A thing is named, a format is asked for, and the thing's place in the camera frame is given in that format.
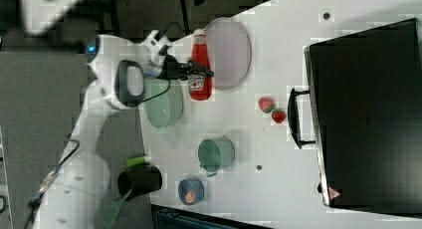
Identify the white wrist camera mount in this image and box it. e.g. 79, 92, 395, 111
142, 30, 172, 79

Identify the green spatula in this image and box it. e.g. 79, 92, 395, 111
102, 189, 132, 229

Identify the lilac round plate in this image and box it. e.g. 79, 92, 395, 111
205, 18, 251, 91

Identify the red plush strawberry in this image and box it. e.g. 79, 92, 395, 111
272, 109, 287, 123

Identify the black cable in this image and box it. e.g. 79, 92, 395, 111
142, 79, 172, 104

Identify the black toaster oven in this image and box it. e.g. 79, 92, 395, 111
305, 18, 422, 217

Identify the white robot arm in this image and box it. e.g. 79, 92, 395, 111
27, 30, 214, 229

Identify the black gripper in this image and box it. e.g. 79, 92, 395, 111
163, 56, 214, 81

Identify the plush red ketchup bottle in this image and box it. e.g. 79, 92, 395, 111
188, 29, 212, 101

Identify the pink plush strawberry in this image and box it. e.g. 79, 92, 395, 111
258, 97, 275, 114

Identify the black oven handle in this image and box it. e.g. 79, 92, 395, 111
288, 89, 316, 148

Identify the blue can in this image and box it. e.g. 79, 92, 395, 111
178, 178, 205, 205

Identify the green marker tube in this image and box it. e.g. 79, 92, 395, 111
125, 156, 150, 167

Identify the green metal mug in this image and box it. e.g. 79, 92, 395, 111
198, 136, 235, 177

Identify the black cylinder holder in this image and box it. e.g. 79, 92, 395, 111
117, 164, 163, 200

